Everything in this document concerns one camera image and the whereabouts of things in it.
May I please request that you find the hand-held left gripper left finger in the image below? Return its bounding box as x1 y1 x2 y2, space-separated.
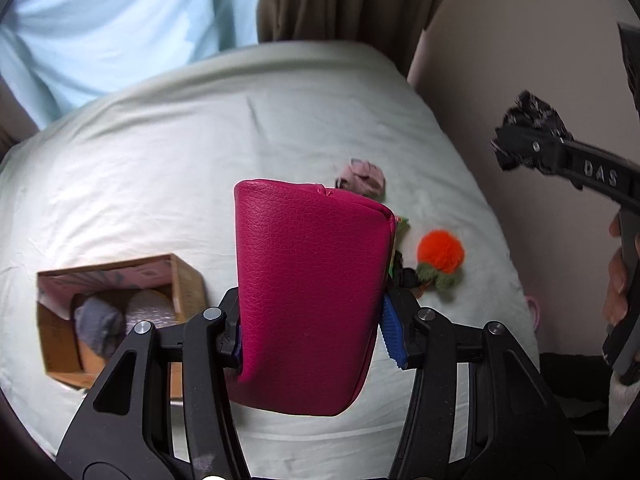
56 286 252 480

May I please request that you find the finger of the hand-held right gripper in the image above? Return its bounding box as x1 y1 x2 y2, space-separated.
494 123 640 207

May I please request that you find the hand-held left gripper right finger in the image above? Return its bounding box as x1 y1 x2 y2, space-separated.
381 282 587 480

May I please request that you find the black patterned cloth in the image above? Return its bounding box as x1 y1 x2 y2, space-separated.
491 89 576 171

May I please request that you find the magenta leather pouch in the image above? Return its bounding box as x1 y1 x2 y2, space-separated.
233 178 397 417

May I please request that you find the cardboard box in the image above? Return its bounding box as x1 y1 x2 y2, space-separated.
36 253 207 401

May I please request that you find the person's right hand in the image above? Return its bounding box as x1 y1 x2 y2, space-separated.
602 214 640 327

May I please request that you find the small black and multicoloured toy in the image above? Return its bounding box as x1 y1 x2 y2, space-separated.
387 215 422 295

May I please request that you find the white bubble wrap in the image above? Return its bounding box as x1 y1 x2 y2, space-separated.
123 288 181 337

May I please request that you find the orange and green pompom toy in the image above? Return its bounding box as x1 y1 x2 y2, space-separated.
416 229 466 291

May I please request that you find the pink plastic object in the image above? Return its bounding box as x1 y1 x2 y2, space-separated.
525 295 544 332

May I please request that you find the grey cloth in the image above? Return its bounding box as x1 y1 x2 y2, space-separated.
74 295 126 359

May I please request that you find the pink scrunchie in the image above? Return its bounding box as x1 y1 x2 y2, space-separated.
334 158 388 199

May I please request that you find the brown curtain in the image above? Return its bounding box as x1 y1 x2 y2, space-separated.
254 0 467 82

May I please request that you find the light blue sheer curtain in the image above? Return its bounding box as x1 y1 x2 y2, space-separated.
0 0 261 132

